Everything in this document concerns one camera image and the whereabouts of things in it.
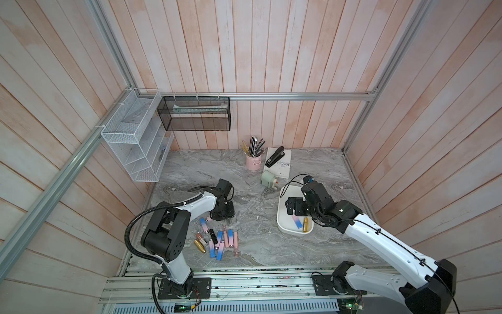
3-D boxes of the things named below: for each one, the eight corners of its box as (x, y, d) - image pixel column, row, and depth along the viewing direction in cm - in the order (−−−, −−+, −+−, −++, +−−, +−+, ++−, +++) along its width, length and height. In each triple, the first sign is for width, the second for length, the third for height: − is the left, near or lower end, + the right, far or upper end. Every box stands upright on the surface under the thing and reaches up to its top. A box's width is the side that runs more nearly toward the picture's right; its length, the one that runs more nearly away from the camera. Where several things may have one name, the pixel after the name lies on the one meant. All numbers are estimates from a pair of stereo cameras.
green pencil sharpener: (258, 182, 107) (259, 175, 102) (265, 176, 110) (265, 168, 105) (273, 192, 103) (274, 185, 98) (279, 185, 106) (281, 178, 100)
